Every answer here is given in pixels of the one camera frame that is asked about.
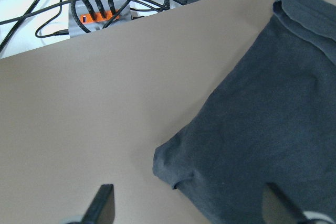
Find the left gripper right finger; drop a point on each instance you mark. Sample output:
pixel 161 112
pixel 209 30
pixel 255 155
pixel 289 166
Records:
pixel 279 208

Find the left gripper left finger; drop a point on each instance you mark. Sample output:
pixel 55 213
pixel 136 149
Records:
pixel 102 207

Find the black printed t-shirt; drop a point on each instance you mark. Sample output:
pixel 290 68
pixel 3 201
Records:
pixel 272 119

